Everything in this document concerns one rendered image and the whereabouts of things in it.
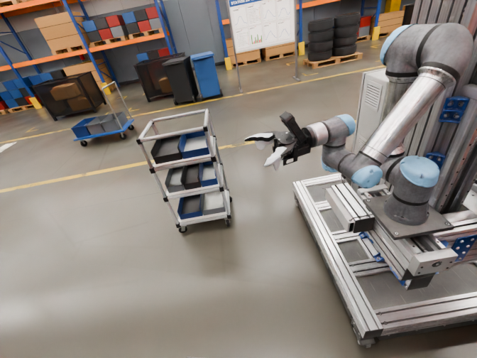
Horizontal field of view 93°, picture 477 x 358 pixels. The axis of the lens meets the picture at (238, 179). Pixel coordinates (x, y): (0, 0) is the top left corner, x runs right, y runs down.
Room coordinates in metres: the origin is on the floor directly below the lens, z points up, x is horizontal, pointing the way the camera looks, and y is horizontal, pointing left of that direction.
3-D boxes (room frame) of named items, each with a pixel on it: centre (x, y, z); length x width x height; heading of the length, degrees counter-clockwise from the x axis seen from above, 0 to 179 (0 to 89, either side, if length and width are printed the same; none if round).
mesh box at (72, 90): (7.34, 4.22, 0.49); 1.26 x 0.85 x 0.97; 90
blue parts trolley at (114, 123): (4.59, 2.40, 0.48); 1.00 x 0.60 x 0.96; 86
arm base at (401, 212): (0.61, -0.64, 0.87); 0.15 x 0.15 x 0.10
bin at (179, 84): (6.13, 0.86, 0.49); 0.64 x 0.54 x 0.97; 168
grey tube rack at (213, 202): (1.70, 0.38, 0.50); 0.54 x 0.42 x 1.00; 88
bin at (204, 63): (6.11, 0.24, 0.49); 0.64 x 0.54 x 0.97; 5
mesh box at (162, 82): (7.21, 1.42, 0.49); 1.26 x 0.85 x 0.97; 86
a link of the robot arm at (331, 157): (0.66, -0.35, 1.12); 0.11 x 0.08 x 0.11; 13
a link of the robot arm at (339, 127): (0.68, -0.35, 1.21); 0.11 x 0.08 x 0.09; 103
